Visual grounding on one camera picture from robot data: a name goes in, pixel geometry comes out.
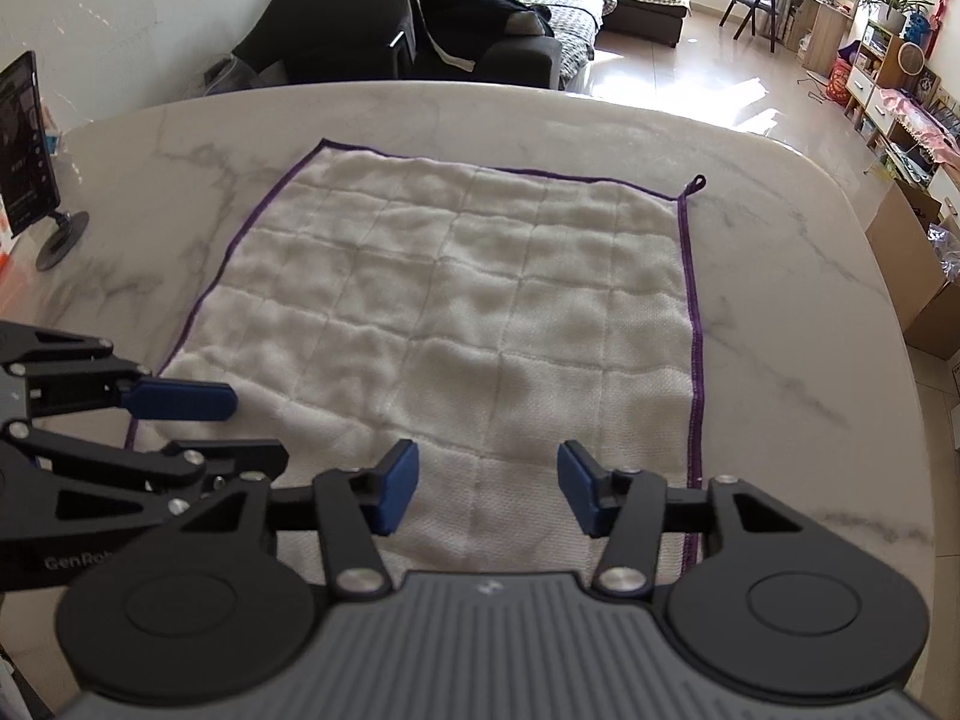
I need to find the white towel purple trim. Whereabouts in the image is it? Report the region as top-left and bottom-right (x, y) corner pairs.
(132, 142), (704, 574)

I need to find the smartphone on black stand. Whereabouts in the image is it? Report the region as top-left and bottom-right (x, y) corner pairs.
(2, 50), (89, 271)

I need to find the brown cardboard box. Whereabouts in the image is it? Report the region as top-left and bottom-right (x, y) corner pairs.
(866, 181), (958, 361)

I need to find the black clothes pile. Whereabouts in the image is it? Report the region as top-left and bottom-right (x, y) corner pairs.
(233, 0), (562, 91)

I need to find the white storage cabinet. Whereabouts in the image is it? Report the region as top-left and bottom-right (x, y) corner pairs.
(844, 20), (958, 221)

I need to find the dark grey sofa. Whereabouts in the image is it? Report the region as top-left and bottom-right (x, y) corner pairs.
(231, 0), (615, 91)

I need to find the dark ottoman with checked cover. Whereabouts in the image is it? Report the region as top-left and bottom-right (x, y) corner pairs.
(604, 0), (692, 47)

